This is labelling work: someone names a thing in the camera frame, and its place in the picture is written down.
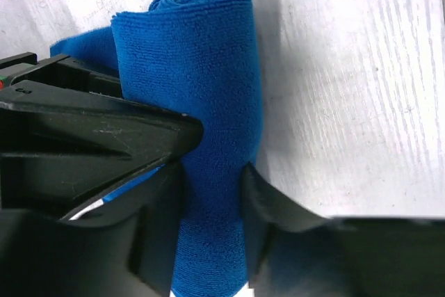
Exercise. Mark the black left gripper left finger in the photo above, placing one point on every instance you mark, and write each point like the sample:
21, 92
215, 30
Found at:
125, 247

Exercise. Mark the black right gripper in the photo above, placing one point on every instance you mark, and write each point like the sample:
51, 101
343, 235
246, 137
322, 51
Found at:
63, 146

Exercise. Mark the blue towel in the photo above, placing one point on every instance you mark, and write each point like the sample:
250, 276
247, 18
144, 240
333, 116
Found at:
197, 57

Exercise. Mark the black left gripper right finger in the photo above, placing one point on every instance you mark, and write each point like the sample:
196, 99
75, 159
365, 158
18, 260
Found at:
291, 251

